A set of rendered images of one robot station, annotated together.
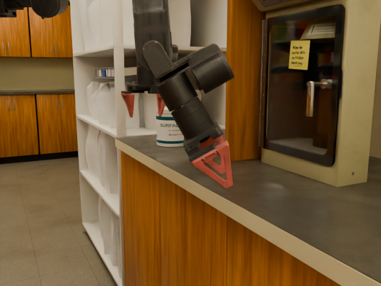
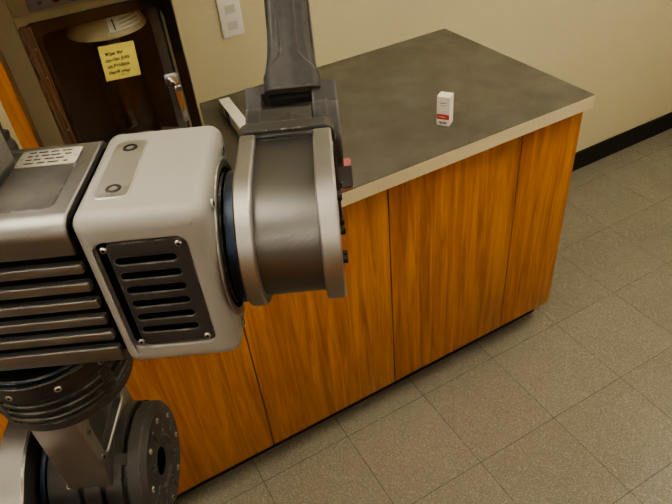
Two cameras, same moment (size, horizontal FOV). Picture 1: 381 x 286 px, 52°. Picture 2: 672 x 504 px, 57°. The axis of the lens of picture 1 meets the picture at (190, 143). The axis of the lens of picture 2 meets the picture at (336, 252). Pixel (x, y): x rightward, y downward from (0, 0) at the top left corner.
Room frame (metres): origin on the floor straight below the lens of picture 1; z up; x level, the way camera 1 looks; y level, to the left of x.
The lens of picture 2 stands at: (0.63, 1.02, 1.76)
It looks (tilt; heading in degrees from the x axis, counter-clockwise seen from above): 39 degrees down; 271
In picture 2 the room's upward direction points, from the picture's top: 6 degrees counter-clockwise
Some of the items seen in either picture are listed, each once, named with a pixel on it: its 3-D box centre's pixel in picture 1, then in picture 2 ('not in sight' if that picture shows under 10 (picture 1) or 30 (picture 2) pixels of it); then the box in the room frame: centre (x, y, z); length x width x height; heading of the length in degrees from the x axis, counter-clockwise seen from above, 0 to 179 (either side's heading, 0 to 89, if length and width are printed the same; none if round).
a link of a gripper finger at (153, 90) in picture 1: (156, 101); not in sight; (1.23, 0.11, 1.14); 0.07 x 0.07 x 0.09; 29
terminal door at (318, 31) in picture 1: (296, 86); (126, 98); (1.09, -0.30, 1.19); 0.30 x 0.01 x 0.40; 26
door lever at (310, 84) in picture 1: (315, 97); (178, 99); (0.98, -0.32, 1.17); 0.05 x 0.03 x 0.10; 116
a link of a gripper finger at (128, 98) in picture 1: (135, 102); not in sight; (1.20, 0.17, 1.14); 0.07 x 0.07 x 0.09; 29
